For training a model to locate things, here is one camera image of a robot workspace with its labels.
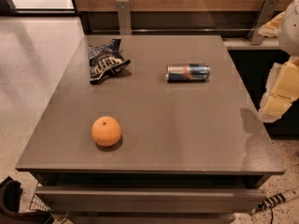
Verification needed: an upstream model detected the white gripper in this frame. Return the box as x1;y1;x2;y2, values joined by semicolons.
258;0;299;123

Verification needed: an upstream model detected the red bull can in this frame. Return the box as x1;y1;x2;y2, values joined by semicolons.
165;63;210;81

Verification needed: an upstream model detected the blue chip bag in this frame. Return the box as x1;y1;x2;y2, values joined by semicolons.
89;38;131;83

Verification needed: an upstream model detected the orange fruit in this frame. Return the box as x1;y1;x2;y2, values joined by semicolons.
92;116;121;147

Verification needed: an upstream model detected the grey table drawer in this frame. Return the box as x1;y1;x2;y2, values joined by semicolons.
36;187;265;213

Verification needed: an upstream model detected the dark brown object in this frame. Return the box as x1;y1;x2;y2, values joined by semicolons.
0;176;54;224

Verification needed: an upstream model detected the right metal bracket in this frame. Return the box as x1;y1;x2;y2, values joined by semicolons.
247;0;279;46

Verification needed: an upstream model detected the metal bracket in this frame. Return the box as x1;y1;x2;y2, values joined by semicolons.
116;0;132;35
247;0;279;46

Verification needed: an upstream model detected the left metal bracket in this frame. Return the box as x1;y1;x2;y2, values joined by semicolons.
116;0;132;35

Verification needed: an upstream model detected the wire basket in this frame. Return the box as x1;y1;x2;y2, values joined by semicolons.
29;193;51;212

